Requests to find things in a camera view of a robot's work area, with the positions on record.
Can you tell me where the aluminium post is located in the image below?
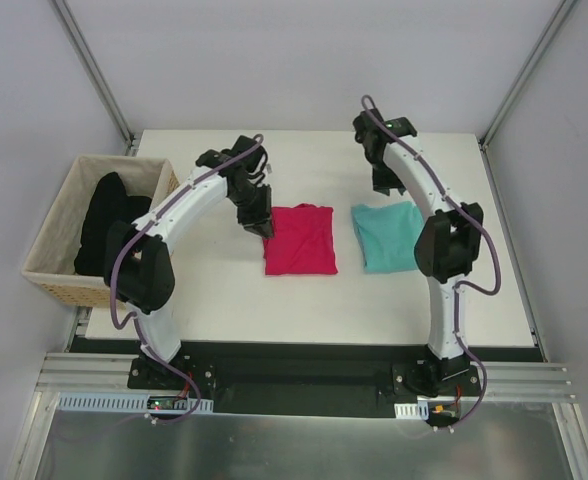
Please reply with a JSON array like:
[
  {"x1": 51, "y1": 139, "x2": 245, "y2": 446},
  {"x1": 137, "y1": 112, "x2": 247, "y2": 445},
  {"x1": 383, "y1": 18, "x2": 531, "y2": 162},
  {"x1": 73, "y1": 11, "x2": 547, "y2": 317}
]
[
  {"x1": 49, "y1": 0, "x2": 136, "y2": 148},
  {"x1": 479, "y1": 0, "x2": 580, "y2": 152}
]

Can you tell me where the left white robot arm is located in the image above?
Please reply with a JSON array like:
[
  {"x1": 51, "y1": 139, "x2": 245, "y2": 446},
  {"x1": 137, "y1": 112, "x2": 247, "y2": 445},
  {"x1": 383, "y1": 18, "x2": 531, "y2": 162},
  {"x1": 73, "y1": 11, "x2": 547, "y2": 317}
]
[{"x1": 104, "y1": 134, "x2": 274, "y2": 389}]

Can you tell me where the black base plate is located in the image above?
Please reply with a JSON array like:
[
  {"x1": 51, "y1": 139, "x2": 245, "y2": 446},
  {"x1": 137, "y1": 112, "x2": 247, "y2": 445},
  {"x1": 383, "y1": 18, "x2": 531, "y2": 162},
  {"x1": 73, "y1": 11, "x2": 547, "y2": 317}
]
[{"x1": 127, "y1": 341, "x2": 481, "y2": 419}]

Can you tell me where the teal t shirt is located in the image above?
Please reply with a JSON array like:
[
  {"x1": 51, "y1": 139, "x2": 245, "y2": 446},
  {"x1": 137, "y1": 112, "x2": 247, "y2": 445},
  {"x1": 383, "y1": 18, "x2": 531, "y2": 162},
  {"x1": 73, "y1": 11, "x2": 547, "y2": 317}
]
[{"x1": 351, "y1": 201, "x2": 424, "y2": 274}]

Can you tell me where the left white cable duct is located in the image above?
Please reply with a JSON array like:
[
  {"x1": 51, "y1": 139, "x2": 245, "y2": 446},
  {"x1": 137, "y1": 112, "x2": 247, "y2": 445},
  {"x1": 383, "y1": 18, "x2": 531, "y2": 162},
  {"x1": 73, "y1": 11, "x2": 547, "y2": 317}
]
[{"x1": 58, "y1": 393, "x2": 214, "y2": 415}]

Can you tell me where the white cable duct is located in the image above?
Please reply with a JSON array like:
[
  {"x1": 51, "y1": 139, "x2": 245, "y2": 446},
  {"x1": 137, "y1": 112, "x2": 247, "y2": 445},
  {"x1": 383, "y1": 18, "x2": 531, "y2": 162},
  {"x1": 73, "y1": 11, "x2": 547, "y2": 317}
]
[
  {"x1": 58, "y1": 393, "x2": 214, "y2": 415},
  {"x1": 394, "y1": 401, "x2": 429, "y2": 421}
]

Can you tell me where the right rear aluminium post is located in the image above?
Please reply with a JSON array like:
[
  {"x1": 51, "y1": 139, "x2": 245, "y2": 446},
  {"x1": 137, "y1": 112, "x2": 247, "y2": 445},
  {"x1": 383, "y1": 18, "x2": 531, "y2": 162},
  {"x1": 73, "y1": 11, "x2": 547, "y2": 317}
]
[{"x1": 479, "y1": 0, "x2": 580, "y2": 152}]

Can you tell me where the left rear aluminium post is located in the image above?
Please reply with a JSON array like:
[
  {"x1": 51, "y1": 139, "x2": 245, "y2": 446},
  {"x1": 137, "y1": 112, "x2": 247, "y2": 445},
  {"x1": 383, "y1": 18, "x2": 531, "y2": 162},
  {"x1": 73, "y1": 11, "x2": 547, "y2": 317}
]
[{"x1": 49, "y1": 0, "x2": 136, "y2": 148}]

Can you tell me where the pink t shirt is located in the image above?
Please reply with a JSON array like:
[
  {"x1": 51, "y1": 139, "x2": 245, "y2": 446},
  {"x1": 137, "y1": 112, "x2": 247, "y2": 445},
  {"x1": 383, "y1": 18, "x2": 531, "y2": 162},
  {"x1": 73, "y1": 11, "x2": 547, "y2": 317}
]
[{"x1": 263, "y1": 204, "x2": 338, "y2": 276}]

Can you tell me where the right white cable duct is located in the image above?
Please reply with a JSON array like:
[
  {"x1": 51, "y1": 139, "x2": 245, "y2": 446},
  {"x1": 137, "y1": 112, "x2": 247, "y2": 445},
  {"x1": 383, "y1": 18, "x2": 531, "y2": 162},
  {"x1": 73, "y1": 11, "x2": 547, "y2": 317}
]
[{"x1": 394, "y1": 401, "x2": 429, "y2": 421}]

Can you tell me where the black t shirt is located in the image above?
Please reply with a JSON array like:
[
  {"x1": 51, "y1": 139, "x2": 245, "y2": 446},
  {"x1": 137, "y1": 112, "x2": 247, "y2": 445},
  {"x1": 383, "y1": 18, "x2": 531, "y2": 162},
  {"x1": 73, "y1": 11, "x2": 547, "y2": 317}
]
[{"x1": 74, "y1": 172, "x2": 151, "y2": 277}]

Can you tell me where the aluminium rail frame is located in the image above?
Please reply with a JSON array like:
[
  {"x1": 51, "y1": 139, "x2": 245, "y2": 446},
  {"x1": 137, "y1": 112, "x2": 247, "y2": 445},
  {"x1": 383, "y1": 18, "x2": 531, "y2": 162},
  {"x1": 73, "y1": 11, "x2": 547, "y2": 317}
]
[{"x1": 3, "y1": 299, "x2": 588, "y2": 480}]

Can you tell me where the wicker laundry basket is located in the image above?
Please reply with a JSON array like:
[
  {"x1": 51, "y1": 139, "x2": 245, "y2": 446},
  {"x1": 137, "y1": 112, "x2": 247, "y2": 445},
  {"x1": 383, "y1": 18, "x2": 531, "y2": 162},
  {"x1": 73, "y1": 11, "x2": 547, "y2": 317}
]
[{"x1": 20, "y1": 154, "x2": 180, "y2": 309}]

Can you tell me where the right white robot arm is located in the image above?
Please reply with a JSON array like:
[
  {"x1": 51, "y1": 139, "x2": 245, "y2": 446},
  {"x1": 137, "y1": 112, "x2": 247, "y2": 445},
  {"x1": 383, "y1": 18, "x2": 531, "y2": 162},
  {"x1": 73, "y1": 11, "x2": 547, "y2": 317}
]
[{"x1": 353, "y1": 108, "x2": 483, "y2": 395}]

